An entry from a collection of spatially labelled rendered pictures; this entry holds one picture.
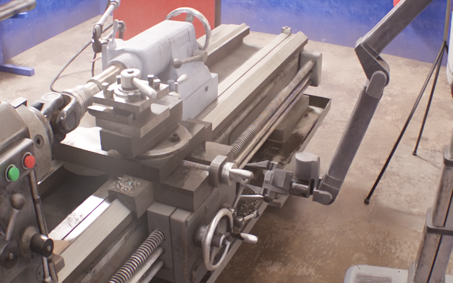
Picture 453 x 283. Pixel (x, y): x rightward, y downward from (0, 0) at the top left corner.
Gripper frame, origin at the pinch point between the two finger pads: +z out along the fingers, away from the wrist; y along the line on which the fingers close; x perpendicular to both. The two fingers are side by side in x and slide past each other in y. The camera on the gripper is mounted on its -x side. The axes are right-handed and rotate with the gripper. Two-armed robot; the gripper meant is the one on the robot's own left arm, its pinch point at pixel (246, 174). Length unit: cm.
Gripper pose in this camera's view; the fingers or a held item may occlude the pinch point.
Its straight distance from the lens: 173.0
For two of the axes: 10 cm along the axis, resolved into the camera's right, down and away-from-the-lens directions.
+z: -9.3, -1.9, 3.3
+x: 2.9, 2.1, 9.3
